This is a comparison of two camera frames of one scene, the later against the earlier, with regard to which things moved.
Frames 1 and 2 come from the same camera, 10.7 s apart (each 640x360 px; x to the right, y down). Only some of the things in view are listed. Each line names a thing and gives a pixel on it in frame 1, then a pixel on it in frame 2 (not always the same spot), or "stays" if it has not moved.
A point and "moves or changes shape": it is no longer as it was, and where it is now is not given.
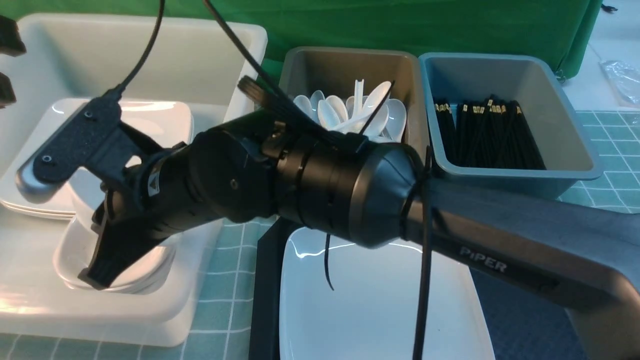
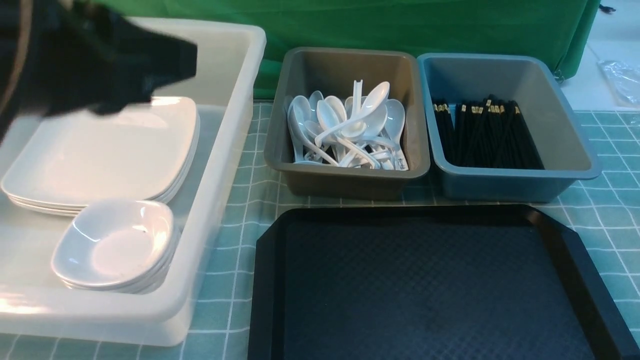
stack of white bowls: [147, 271] stays
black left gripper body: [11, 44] -> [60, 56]
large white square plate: [371, 313] moves or changes shape
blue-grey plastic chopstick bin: [539, 82] stays
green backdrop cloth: [553, 30] stays
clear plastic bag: [625, 80] stays
